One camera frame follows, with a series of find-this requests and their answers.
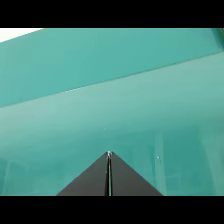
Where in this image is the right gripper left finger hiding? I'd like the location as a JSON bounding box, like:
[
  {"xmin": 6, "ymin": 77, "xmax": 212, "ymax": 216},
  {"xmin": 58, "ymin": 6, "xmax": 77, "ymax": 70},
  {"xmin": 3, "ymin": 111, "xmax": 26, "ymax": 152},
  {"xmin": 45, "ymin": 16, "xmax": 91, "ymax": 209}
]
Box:
[{"xmin": 56, "ymin": 151, "xmax": 110, "ymax": 197}]

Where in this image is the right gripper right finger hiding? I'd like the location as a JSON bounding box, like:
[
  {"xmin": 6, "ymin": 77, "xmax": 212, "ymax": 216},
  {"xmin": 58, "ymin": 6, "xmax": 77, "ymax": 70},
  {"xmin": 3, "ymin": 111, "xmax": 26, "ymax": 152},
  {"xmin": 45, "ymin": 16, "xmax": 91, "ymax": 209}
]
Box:
[{"xmin": 109, "ymin": 151, "xmax": 164, "ymax": 197}]

